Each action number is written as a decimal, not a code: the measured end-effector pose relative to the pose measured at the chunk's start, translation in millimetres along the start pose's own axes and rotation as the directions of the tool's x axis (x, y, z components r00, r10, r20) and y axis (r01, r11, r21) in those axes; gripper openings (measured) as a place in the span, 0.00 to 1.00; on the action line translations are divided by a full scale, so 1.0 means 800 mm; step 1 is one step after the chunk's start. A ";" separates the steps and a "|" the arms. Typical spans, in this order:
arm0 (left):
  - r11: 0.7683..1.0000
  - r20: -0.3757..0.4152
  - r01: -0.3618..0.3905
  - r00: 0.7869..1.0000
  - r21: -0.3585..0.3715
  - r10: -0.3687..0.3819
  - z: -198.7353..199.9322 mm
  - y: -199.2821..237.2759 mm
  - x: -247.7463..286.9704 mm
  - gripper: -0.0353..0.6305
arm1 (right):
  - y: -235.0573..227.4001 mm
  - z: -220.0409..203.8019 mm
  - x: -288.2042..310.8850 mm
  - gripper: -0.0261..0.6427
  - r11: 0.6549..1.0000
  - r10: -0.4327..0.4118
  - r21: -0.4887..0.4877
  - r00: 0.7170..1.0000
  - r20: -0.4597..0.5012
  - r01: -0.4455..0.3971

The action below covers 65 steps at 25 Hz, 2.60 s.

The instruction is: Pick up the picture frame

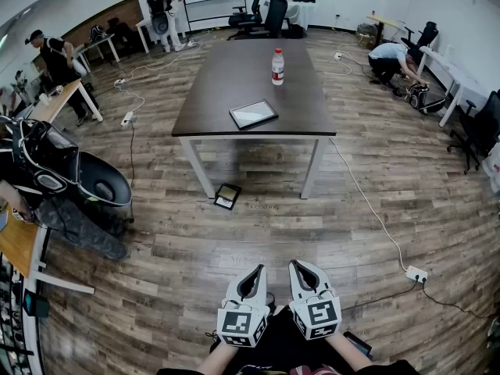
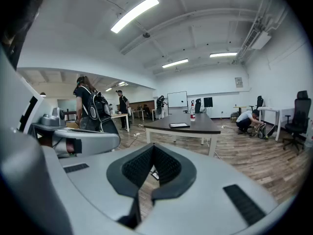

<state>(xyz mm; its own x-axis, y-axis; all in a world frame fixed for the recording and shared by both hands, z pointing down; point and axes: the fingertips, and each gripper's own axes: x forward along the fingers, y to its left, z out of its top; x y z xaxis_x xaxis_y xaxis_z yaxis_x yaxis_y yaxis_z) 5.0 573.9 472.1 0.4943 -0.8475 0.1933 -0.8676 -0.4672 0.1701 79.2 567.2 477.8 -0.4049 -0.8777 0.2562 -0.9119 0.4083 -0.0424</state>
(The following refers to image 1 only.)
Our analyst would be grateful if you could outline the wooden table white legs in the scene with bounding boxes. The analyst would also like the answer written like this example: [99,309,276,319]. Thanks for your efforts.
[28,77,105,123]
[0,204,95,295]

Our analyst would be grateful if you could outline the small dark picture frame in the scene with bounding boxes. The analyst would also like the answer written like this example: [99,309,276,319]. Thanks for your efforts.
[212,183,243,212]

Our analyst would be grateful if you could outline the white power cable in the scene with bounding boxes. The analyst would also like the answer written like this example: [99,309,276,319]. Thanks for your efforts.
[334,42,369,77]
[116,84,147,115]
[329,136,409,273]

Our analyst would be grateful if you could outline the black office chair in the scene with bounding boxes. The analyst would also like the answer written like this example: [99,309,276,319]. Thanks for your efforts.
[227,0,291,41]
[401,20,440,60]
[446,89,500,176]
[227,0,264,29]

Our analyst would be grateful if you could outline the person's black shirt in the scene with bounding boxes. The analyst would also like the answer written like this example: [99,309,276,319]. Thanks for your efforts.
[155,305,421,375]

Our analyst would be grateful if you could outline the clear water bottle red cap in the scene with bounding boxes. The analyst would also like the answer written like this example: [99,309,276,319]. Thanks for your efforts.
[270,47,286,87]

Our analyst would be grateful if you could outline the black framed deer picture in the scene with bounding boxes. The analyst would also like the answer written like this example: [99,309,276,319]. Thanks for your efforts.
[228,98,280,131]

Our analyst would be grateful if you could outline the black power cable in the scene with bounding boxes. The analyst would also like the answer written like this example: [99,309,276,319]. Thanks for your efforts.
[126,120,138,189]

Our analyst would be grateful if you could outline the person's right forearm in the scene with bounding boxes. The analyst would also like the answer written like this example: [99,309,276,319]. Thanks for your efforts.
[330,330,373,371]

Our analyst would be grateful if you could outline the small light wooden table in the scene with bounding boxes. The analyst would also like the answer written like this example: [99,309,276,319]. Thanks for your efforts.
[366,12,406,48]

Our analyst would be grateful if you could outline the person's left forearm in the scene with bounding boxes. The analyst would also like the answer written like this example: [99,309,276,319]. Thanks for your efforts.
[194,341,236,375]

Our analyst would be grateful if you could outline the brown cardboard box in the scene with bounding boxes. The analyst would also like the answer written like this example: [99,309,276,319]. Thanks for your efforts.
[356,23,379,49]

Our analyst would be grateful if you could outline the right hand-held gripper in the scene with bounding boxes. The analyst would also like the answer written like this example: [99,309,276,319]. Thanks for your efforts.
[288,259,343,341]

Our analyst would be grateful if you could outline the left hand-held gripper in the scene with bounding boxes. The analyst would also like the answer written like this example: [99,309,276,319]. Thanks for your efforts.
[216,264,271,349]

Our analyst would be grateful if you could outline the teal black device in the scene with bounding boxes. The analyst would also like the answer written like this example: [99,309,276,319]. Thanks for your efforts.
[23,291,51,320]

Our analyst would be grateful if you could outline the white draped table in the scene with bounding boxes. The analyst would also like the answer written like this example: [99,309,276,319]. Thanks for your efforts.
[299,2,320,27]

